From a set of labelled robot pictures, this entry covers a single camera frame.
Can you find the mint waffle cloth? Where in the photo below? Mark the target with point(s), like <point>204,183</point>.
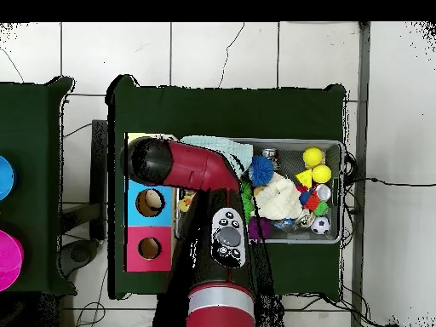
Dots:
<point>235,150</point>

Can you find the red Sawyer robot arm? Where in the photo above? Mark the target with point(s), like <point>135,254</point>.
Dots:
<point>204,170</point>

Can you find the shallow clear mesh bin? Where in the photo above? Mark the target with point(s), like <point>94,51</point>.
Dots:
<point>289,160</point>

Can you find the wooden box three holes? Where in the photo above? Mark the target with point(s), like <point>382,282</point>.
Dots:
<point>160,259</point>

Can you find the yellow plush duck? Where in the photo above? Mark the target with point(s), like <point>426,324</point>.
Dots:
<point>185,204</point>

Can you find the blue spiky rubber ball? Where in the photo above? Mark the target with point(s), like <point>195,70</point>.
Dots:
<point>261,170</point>

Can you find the cream waffle cloth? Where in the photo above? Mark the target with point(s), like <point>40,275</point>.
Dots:
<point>279,201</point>

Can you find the purple rubber toy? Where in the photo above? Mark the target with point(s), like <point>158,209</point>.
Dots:
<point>262,228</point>

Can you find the dark green table cloth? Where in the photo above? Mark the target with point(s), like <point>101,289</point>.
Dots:
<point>30,119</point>
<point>221,112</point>

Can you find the yellow cheese wedge toy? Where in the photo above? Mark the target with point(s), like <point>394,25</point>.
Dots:
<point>305,178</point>

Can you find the smooth yellow ball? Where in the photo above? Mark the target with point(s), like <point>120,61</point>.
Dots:
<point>312,156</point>

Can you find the yellow tennis ball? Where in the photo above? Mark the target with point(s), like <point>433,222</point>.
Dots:
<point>322,174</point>

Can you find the small red soda can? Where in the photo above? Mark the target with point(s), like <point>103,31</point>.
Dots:
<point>323,192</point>

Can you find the small soccer ball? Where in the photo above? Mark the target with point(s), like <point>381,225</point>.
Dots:
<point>320,226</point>

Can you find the long grey strip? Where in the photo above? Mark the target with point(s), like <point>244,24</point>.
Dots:
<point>361,136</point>

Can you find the blue round disc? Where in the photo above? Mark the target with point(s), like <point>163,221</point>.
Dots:
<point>6,177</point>

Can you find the magenta round disc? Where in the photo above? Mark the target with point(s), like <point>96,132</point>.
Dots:
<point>9,260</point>

